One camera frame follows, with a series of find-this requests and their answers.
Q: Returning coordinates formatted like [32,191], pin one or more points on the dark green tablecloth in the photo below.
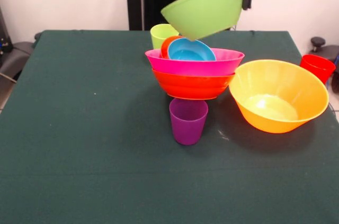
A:
[106,155]

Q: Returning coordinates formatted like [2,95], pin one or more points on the green bowl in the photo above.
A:
[204,14]

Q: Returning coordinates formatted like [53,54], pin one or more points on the green cup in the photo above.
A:
[159,36]

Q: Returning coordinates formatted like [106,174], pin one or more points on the large pink bowl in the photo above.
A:
[222,62]

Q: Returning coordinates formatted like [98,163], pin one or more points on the red cup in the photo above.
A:
[319,69]

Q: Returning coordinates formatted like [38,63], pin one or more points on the large orange bowl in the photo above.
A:
[278,97]

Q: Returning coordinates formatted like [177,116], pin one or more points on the purple cup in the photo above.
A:
[188,123]

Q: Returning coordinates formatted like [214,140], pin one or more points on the black equipment box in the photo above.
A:
[4,33]

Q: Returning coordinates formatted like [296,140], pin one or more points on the small blue bowl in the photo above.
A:
[190,50]

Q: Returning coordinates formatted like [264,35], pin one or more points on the grey pedestal leg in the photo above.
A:
[317,41]
[16,57]

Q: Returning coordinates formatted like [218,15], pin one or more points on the small red-orange bowl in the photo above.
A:
[164,48]

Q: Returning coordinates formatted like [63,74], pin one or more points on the large red-orange bowl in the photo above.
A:
[193,86]

